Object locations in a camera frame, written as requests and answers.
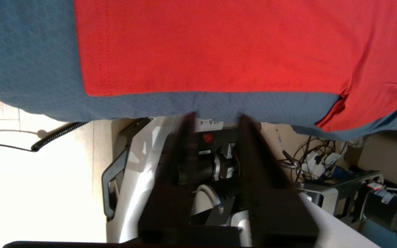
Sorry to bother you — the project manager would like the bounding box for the black coiled cable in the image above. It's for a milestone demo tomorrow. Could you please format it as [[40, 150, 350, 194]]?
[[0, 121, 89, 152]]

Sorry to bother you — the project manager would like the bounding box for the white power strip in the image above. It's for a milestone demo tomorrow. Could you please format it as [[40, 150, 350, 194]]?
[[301, 151, 341, 177]]

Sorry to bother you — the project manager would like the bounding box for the tangled black cable bundle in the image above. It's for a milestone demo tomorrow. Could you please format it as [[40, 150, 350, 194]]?
[[281, 136, 349, 182]]

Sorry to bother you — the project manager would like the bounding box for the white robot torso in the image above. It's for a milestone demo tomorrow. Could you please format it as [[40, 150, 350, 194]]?
[[101, 115, 381, 248]]

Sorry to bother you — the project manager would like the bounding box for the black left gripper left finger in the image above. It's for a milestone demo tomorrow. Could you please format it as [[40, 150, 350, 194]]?
[[139, 112, 199, 229]]

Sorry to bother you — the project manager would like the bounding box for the red printed t-shirt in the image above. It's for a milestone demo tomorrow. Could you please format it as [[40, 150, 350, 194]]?
[[73, 0, 397, 132]]

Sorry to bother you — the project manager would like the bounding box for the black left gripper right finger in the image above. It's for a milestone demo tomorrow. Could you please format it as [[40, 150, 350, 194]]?
[[238, 114, 319, 238]]

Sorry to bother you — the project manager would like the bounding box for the thin white cable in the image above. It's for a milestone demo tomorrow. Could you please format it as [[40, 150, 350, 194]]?
[[0, 129, 47, 138]]

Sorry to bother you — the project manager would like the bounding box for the blue-grey bed sheet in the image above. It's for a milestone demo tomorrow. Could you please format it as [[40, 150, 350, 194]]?
[[0, 0, 397, 142]]

